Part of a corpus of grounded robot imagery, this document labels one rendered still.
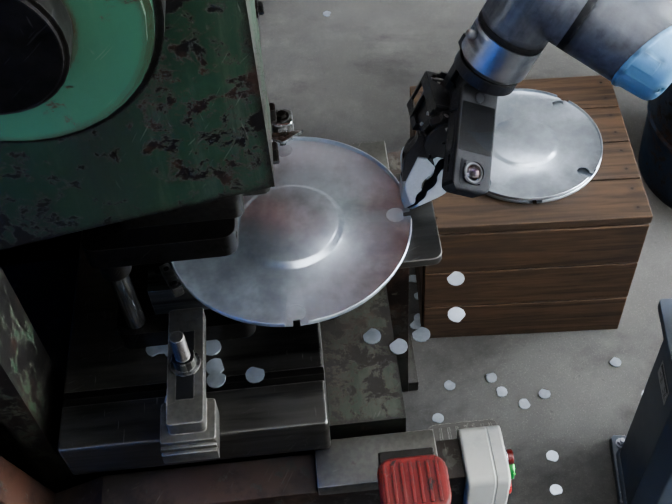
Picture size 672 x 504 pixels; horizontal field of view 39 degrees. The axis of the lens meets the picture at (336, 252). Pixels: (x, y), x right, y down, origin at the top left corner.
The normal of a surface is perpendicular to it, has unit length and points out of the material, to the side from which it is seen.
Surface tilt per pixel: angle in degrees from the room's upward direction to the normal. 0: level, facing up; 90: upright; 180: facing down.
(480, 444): 0
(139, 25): 90
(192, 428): 90
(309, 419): 0
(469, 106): 41
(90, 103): 90
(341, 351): 0
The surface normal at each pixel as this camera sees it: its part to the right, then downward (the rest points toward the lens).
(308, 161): -0.06, -0.62
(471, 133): 0.40, -0.11
